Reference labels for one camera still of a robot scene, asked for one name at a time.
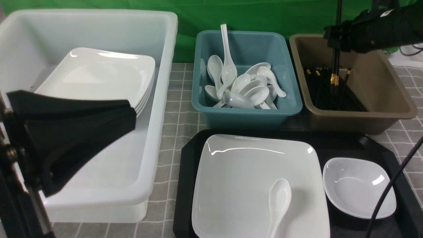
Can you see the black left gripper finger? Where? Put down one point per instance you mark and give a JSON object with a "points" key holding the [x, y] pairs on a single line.
{"points": [[59, 136]]}

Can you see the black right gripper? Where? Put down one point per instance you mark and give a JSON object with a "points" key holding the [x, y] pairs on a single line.
{"points": [[367, 32]]}

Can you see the small white square bowl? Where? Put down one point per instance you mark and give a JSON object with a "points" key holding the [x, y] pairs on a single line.
{"points": [[354, 186]]}

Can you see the large white square plate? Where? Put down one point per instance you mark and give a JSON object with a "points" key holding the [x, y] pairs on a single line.
{"points": [[234, 178]]}

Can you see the white ceramic soup spoon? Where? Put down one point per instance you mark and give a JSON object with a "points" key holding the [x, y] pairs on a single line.
{"points": [[279, 201]]}

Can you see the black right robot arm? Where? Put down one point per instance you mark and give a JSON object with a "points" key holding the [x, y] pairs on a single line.
{"points": [[407, 20]]}

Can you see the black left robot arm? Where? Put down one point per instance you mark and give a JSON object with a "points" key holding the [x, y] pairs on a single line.
{"points": [[22, 212]]}

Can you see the top stacked white plate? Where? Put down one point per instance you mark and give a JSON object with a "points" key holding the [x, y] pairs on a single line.
{"points": [[91, 74]]}

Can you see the stacked white plate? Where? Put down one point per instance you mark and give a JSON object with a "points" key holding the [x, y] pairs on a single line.
{"points": [[143, 105], [91, 74], [147, 99], [140, 111]]}

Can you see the bottom stacked white plate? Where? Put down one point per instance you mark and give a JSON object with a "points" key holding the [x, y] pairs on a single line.
{"points": [[140, 111]]}

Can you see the brown plastic bin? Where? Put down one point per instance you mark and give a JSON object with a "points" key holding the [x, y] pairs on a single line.
{"points": [[373, 80]]}

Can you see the pile of black chopsticks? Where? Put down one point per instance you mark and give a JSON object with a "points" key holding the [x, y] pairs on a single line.
{"points": [[318, 82]]}

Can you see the large white plastic tub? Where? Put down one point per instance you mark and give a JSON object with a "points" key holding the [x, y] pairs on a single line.
{"points": [[117, 185]]}

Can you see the white spoon right in bin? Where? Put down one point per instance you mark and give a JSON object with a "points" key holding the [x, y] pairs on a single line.
{"points": [[262, 70]]}

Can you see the teal plastic bin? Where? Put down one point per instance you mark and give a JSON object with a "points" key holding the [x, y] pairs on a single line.
{"points": [[247, 49]]}

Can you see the upright white spoon in bin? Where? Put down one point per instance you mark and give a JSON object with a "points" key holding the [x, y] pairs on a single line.
{"points": [[229, 71]]}

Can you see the white spoon front in bin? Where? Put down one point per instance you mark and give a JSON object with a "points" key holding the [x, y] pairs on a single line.
{"points": [[234, 99]]}

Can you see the white spoon left in bin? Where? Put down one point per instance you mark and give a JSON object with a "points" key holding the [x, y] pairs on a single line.
{"points": [[214, 68]]}

